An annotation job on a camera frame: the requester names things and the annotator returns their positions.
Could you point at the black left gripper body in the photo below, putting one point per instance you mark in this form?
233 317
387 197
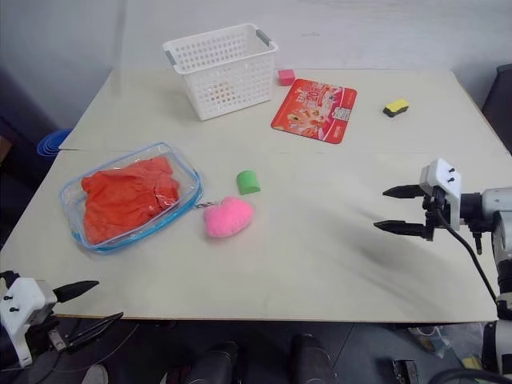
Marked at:
44 328

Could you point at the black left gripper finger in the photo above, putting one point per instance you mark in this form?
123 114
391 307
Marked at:
94 328
76 289

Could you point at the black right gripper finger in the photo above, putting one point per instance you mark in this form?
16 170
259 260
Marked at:
402 228
404 191

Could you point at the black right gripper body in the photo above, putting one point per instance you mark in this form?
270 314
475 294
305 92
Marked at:
432 212

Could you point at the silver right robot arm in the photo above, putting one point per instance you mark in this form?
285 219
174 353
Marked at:
498 208

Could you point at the clear pouch with orange cloth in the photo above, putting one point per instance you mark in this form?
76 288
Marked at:
76 200

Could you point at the orange-red cloth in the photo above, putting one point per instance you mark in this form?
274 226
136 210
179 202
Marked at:
124 198

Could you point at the clear plastic bag clutter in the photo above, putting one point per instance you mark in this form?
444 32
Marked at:
448 340

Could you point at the yellow and black sponge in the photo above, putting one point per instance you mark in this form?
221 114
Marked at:
396 107

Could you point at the red printed flat packet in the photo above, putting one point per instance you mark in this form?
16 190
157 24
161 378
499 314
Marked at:
314 111

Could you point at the dark rounded shape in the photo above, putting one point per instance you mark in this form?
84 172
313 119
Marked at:
214 362
312 358

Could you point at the dark chair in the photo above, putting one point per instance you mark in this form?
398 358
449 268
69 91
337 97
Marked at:
500 96

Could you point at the small black box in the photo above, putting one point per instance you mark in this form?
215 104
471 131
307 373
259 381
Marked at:
405 371

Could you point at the blue stacked plastic stools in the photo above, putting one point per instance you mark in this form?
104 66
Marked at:
51 145

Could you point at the pink cube block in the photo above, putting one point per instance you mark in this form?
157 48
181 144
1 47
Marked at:
286 77

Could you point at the white plastic lattice basket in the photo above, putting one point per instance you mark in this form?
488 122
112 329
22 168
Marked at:
224 64

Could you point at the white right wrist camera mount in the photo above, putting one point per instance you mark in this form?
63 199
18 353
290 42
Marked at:
450 188

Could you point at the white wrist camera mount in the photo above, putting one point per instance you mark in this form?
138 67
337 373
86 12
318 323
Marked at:
450 188
22 306

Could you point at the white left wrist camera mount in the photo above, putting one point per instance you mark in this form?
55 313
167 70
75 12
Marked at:
22 306

